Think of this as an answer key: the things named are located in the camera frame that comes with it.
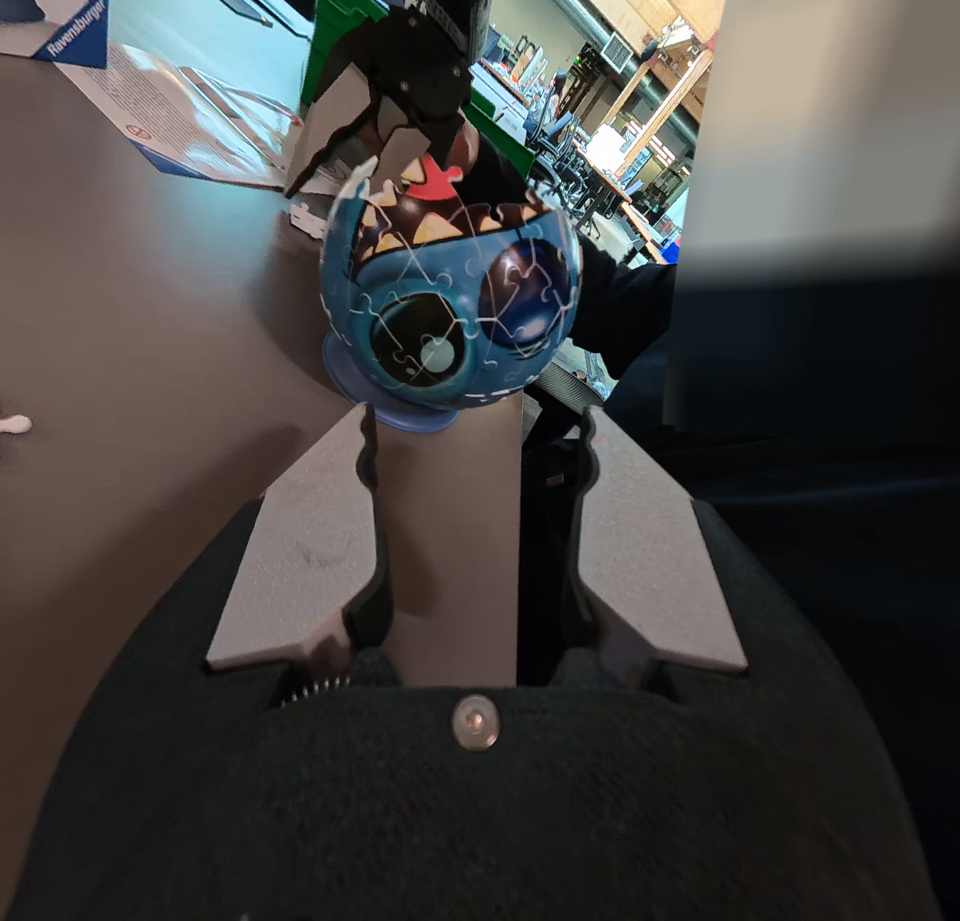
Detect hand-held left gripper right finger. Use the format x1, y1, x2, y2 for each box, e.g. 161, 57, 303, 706
562, 405, 750, 675

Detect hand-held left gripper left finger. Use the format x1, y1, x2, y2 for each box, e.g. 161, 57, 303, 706
204, 402, 395, 675

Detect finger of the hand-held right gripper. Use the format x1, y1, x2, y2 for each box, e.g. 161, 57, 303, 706
371, 99, 432, 187
283, 60, 376, 200

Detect red puzzle piece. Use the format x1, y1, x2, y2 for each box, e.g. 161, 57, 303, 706
401, 154, 462, 202

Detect blue plastic ball stand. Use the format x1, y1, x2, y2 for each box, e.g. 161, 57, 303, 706
322, 332, 464, 436

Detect blue puzzle ball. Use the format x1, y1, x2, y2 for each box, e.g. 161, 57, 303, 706
318, 157, 585, 414

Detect person's right forearm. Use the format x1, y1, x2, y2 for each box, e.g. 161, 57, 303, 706
468, 139, 676, 382

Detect cardboard puzzle box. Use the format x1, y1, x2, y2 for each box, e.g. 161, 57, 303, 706
0, 0, 114, 71

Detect person's right hand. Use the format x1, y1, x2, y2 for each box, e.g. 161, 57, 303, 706
442, 123, 483, 172

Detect green stacked plastic bins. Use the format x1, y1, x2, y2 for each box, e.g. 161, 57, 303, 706
298, 0, 539, 181

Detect white instruction sheet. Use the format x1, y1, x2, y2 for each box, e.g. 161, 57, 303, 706
56, 42, 310, 187

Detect grey mesh office chair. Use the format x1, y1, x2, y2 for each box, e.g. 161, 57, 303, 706
525, 358, 610, 416

